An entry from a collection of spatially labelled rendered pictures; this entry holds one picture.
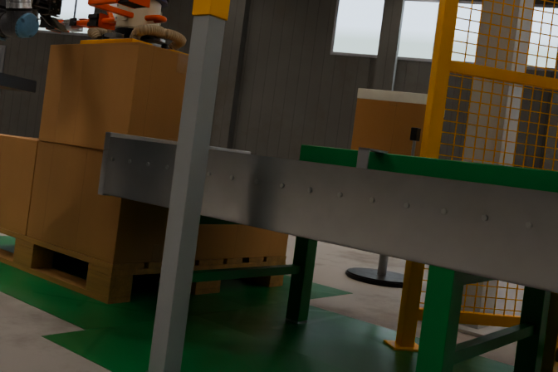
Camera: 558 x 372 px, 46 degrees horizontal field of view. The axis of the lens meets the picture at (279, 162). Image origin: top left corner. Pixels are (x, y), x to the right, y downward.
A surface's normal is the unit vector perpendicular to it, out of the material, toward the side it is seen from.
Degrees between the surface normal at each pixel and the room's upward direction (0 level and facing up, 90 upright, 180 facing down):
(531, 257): 90
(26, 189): 90
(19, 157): 90
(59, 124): 90
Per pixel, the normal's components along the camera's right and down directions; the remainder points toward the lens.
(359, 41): -0.30, -0.04
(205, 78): 0.77, 0.10
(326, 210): -0.63, -0.08
